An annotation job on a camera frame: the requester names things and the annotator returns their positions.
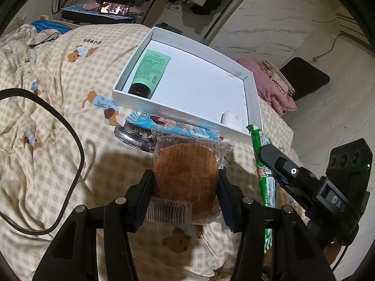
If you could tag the white earbud case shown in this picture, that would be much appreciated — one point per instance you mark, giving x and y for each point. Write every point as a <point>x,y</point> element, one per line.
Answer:
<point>233,121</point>

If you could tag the blue cloth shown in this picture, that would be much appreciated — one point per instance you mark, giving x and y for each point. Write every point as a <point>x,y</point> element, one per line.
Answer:
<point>55,26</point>

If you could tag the blue cartoon candy packet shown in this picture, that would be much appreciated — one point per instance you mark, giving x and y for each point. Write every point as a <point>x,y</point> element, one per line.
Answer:
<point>175,127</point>

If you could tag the round bread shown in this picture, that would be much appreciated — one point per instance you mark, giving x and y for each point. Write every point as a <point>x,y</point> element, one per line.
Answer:
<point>184,175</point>

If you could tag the blue printed board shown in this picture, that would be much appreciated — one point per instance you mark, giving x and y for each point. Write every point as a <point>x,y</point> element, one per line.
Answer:
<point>79,7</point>

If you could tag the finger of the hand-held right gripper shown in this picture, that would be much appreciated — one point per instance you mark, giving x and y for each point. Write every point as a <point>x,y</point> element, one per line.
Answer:
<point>293,171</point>
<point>294,196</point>

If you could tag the green striped snack packet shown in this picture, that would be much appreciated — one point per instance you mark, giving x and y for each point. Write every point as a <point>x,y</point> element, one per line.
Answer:
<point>263,181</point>

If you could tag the beige frayed straw piece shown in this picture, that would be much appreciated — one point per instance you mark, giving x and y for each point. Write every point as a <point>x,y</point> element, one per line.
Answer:
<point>278,76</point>

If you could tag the person's right hand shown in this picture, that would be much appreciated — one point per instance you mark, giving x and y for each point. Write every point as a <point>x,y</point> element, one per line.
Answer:
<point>332,253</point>

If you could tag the black chair seat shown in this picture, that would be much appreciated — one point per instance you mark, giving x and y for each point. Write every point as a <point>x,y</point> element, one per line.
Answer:
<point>307,76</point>

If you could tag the clear round zippered pouch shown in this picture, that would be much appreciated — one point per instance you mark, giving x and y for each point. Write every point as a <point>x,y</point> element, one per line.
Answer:
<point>131,136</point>

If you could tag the green cream tube black cap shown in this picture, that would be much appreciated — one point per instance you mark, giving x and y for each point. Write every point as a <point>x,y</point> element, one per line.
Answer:
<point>151,67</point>

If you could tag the white shallow cardboard box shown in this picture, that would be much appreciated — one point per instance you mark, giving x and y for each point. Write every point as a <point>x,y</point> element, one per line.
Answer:
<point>199,85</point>

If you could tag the pink towel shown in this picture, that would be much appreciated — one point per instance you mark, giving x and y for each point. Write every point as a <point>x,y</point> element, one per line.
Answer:
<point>269,93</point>

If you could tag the phone with lit screen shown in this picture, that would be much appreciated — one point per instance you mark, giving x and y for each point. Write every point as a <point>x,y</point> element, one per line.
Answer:
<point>114,8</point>

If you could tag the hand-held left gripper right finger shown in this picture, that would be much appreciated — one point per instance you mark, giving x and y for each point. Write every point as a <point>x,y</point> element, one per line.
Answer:
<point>227,205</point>

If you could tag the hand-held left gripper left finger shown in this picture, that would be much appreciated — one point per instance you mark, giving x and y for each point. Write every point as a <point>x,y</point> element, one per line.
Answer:
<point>143,202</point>

